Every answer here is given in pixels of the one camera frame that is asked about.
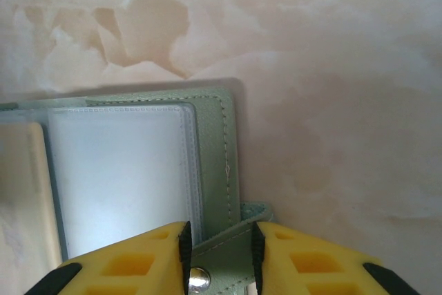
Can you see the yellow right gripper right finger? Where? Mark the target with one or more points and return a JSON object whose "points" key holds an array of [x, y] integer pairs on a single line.
{"points": [[310, 267]]}

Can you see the green leather card holder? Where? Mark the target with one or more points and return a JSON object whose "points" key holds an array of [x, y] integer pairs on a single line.
{"points": [[214, 136]]}

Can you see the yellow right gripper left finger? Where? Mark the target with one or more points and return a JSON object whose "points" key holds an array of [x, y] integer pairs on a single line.
{"points": [[131, 264]]}

